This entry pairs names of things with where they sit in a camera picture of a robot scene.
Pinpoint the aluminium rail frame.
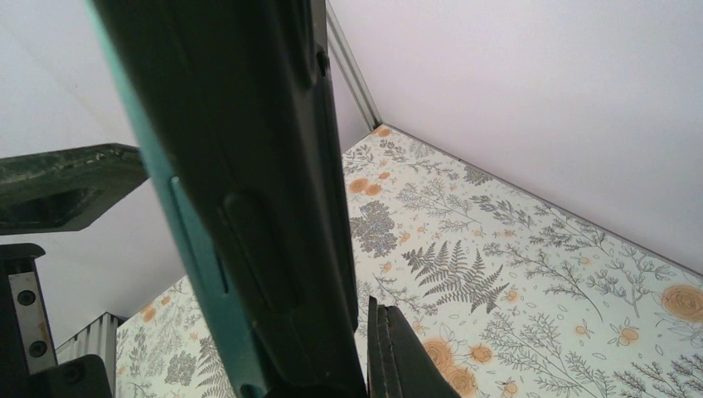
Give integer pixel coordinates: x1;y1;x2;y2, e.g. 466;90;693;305
56;313;124;397

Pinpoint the black phone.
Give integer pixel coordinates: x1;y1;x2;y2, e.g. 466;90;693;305
88;1;366;397

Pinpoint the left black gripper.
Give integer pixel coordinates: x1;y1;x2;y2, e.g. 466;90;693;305
1;143;148;398

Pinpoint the floral patterned table mat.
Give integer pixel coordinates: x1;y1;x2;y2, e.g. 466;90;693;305
112;124;703;398

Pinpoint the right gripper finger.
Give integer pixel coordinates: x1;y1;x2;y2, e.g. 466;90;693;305
367;296;458;398

